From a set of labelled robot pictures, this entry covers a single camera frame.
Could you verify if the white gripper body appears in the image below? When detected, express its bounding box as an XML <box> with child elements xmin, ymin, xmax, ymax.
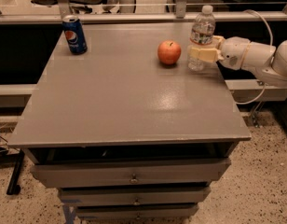
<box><xmin>220</xmin><ymin>36</ymin><xmax>251</xmax><ymax>70</ymax></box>

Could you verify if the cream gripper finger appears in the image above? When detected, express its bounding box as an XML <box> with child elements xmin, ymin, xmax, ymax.
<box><xmin>212</xmin><ymin>35</ymin><xmax>225</xmax><ymax>49</ymax></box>
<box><xmin>188</xmin><ymin>46</ymin><xmax>224</xmax><ymax>63</ymax></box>

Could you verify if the clear plastic water bottle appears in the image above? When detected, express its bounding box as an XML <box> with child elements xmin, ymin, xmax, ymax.
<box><xmin>187</xmin><ymin>5</ymin><xmax>216</xmax><ymax>72</ymax></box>

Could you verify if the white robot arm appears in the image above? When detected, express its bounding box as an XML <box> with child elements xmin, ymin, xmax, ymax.
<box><xmin>188</xmin><ymin>35</ymin><xmax>287</xmax><ymax>87</ymax></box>

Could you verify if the red apple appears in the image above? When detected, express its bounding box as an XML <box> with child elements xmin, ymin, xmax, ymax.
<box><xmin>157</xmin><ymin>40</ymin><xmax>182</xmax><ymax>65</ymax></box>

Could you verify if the grey drawer cabinet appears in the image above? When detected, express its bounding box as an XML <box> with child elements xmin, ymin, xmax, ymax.
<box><xmin>7</xmin><ymin>21</ymin><xmax>252</xmax><ymax>224</ymax></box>

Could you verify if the blue Pepsi can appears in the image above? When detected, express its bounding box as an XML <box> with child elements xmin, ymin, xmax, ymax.
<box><xmin>62</xmin><ymin>15</ymin><xmax>88</xmax><ymax>55</ymax></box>

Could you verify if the middle grey drawer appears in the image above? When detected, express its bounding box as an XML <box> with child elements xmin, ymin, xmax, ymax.
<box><xmin>59</xmin><ymin>185</ymin><xmax>211</xmax><ymax>206</ymax></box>

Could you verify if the grey drawer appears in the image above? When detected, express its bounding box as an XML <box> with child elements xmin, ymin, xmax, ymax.
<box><xmin>75</xmin><ymin>203</ymin><xmax>198</xmax><ymax>219</ymax></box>
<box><xmin>59</xmin><ymin>185</ymin><xmax>211</xmax><ymax>206</ymax></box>
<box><xmin>31</xmin><ymin>158</ymin><xmax>231</xmax><ymax>188</ymax></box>

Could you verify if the bottom grey drawer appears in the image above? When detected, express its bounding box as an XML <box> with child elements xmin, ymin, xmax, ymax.
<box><xmin>75</xmin><ymin>203</ymin><xmax>198</xmax><ymax>219</ymax></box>

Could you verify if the top grey drawer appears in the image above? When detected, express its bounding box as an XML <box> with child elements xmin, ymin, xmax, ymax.
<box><xmin>31</xmin><ymin>158</ymin><xmax>231</xmax><ymax>188</ymax></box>

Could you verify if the black floor stand leg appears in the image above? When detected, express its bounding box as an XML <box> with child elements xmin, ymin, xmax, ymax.
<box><xmin>7</xmin><ymin>150</ymin><xmax>24</xmax><ymax>195</ymax></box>

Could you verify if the white cable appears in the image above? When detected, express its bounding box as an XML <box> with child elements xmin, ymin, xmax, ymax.
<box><xmin>234</xmin><ymin>9</ymin><xmax>274</xmax><ymax>106</ymax></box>

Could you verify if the metal window frame rail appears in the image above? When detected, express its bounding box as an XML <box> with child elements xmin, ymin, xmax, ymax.
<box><xmin>0</xmin><ymin>10</ymin><xmax>287</xmax><ymax>24</ymax></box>

